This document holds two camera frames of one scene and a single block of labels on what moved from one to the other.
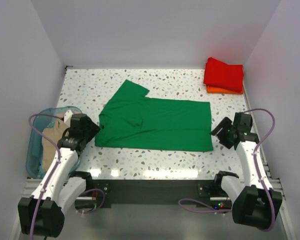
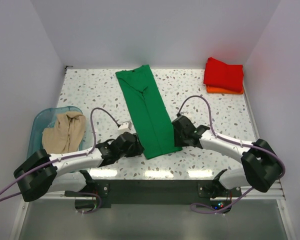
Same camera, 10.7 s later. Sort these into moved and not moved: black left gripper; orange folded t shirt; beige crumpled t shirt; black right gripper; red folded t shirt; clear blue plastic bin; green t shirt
Moved: black right gripper; black left gripper; green t shirt
Not moved: orange folded t shirt; beige crumpled t shirt; clear blue plastic bin; red folded t shirt
